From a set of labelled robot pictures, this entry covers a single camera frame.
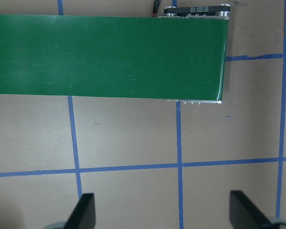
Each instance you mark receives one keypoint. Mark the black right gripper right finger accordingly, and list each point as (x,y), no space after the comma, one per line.
(243,214)

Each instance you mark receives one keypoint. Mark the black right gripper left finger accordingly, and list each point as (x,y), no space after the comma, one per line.
(84,214)

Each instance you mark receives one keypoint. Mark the green conveyor belt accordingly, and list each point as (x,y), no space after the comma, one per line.
(179,56)

